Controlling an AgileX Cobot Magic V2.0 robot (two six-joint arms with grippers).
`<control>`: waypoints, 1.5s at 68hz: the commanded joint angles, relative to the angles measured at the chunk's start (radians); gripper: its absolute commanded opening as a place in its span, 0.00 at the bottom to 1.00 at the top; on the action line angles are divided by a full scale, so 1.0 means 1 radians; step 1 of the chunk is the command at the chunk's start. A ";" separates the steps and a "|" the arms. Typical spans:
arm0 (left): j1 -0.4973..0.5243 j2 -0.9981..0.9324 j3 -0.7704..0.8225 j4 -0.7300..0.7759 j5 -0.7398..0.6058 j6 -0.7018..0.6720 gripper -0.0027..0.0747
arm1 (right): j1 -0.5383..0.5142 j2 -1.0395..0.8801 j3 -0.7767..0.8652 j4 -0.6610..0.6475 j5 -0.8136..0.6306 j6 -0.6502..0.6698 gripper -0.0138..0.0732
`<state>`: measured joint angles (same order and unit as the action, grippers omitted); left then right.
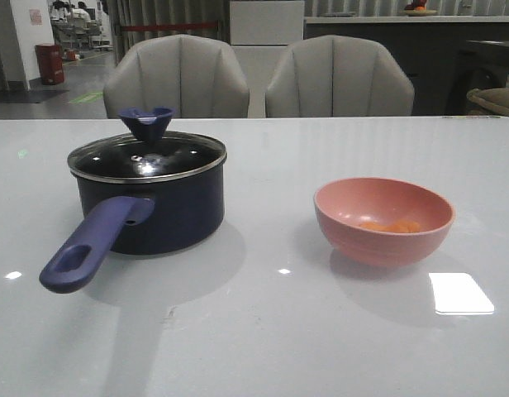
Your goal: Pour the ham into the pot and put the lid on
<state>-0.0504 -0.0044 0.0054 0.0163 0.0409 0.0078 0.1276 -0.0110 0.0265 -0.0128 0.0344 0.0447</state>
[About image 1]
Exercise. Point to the glass lid blue knob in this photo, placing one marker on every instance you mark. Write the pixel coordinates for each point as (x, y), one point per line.
(149, 153)

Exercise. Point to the orange ham slice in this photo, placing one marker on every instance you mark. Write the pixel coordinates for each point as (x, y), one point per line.
(404, 226)
(375, 226)

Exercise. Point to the pink bowl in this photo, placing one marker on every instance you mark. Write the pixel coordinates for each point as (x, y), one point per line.
(343, 204)

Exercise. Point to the dark blue saucepan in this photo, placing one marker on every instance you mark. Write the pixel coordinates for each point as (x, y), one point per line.
(135, 219)

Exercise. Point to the left grey chair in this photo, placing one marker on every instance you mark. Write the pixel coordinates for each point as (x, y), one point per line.
(195, 76)

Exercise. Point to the grey chair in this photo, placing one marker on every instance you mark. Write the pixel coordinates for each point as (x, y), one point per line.
(338, 76)
(195, 76)

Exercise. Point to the right grey chair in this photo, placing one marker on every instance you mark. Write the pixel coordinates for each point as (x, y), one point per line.
(338, 76)

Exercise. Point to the white cabinet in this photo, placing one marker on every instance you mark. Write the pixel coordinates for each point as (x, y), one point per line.
(259, 32)

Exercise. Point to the dark counter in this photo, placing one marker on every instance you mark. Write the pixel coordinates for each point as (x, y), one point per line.
(426, 48)

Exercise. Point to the fruit plate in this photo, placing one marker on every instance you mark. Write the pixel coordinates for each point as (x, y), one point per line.
(418, 8)

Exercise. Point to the red bin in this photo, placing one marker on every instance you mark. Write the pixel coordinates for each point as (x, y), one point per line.
(50, 64)

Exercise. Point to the beige cushion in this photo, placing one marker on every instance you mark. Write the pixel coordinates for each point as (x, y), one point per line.
(493, 101)

